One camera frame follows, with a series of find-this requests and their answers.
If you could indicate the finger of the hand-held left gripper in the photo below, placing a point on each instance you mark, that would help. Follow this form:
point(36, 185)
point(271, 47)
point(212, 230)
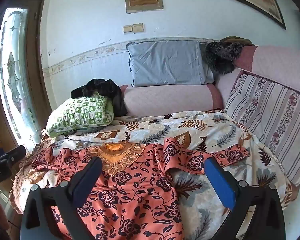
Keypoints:
point(15, 152)

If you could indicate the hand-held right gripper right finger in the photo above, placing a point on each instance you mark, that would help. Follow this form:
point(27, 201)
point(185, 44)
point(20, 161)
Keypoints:
point(220, 185)

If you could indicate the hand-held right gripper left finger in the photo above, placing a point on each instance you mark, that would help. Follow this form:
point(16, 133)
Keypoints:
point(86, 180)

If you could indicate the orange floral garment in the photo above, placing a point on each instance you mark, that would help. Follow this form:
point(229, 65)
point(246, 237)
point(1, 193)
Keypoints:
point(140, 192)

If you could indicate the leaf print blanket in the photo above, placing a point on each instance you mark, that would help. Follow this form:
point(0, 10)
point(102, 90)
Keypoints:
point(215, 130)

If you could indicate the green patterned pillow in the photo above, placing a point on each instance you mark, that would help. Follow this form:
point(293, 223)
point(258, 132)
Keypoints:
point(82, 115)

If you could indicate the tall stained glass window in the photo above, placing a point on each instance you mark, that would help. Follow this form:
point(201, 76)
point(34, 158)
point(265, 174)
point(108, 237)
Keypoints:
point(15, 80)

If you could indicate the striped floral cushion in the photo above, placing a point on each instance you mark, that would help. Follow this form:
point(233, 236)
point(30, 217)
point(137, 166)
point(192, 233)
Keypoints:
point(272, 120)

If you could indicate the black cloth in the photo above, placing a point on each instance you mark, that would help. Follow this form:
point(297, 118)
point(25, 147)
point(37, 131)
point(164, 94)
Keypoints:
point(107, 87)

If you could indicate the pink bolster cushion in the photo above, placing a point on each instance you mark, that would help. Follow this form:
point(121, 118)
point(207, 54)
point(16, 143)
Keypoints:
point(165, 100)

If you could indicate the dark furry cushion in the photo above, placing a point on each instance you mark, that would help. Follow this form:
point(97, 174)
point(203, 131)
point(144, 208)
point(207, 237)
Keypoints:
point(220, 57)

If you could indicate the grey pillow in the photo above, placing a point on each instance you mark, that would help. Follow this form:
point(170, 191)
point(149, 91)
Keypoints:
point(165, 62)

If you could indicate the olive cloth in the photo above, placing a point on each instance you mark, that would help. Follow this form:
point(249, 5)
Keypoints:
point(236, 40)

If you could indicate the small framed plaque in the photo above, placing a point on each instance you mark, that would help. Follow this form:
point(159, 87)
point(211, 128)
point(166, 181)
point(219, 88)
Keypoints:
point(143, 0)

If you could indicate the wooden window frame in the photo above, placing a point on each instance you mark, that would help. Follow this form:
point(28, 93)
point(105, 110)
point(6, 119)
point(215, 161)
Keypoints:
point(37, 55)

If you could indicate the wall switch plate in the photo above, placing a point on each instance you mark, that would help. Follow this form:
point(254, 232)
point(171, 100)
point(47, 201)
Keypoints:
point(127, 29)
point(137, 27)

